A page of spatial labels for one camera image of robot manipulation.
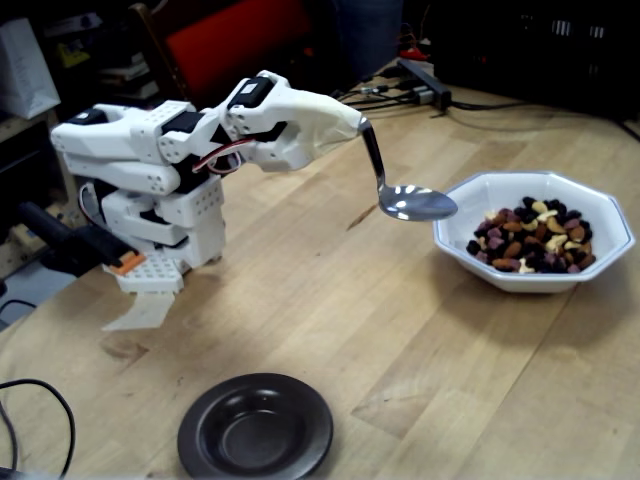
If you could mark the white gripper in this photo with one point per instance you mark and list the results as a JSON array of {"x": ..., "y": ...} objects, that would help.
[{"x": 295, "y": 131}]

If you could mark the metal spoon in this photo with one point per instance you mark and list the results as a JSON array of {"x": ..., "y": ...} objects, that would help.
[{"x": 420, "y": 202}]

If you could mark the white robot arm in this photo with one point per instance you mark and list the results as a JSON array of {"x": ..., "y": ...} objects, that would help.
[{"x": 115, "y": 145}]

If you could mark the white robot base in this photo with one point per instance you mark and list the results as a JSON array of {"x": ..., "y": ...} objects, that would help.
[{"x": 150, "y": 272}]

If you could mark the white octagonal bowl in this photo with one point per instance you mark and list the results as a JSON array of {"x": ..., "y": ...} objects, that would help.
[{"x": 500, "y": 200}]

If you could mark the brown round plate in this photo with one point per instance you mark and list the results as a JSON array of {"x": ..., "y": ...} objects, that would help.
[{"x": 250, "y": 435}]

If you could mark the dark blue fabric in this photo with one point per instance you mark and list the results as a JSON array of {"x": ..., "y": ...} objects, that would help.
[{"x": 365, "y": 35}]

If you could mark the red chair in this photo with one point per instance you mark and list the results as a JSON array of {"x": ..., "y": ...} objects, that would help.
[{"x": 220, "y": 35}]

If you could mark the red alligator clips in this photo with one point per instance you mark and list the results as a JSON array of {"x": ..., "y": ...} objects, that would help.
[{"x": 415, "y": 50}]

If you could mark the stack of books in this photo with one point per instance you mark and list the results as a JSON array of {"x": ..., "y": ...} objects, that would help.
[{"x": 130, "y": 75}]

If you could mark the black plastic crate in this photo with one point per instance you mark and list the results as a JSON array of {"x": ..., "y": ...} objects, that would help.
[{"x": 525, "y": 50}]

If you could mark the cream tape strip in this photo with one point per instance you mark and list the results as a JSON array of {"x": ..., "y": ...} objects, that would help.
[{"x": 145, "y": 312}]

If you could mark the mixed nuts and dried fruit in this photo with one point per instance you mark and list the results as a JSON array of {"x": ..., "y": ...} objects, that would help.
[{"x": 530, "y": 235}]

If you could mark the yellow package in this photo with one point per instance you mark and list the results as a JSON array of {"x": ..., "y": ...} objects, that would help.
[{"x": 72, "y": 55}]

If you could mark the wooden shelf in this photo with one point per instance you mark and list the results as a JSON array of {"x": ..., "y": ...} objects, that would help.
[{"x": 59, "y": 150}]

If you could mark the black bar clamp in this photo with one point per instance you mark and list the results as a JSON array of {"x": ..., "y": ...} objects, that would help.
[{"x": 75, "y": 240}]

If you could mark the white cardboard box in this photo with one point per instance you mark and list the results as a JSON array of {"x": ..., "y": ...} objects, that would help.
[{"x": 25, "y": 70}]

